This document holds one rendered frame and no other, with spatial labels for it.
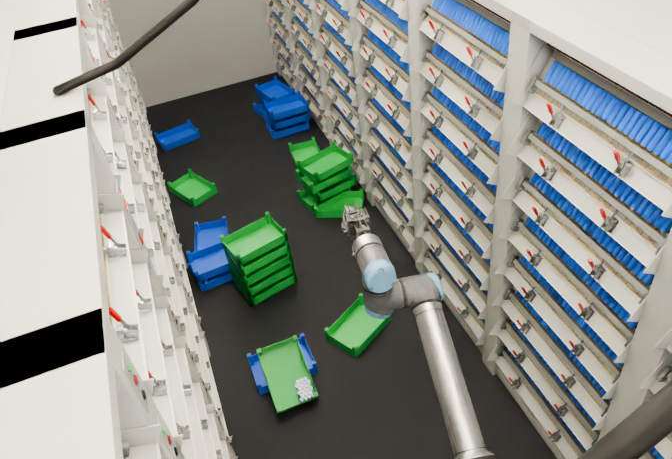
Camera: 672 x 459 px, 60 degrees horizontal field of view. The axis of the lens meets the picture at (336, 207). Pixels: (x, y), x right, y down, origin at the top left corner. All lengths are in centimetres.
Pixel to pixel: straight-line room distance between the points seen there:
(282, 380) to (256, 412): 19
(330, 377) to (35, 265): 203
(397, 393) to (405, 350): 24
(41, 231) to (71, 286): 18
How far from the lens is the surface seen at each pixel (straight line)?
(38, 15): 234
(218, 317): 333
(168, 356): 174
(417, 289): 177
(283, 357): 293
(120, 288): 139
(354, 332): 310
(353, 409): 285
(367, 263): 168
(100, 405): 88
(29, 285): 111
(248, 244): 320
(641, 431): 50
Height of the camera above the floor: 243
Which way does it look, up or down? 39 degrees down
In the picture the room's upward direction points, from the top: 8 degrees counter-clockwise
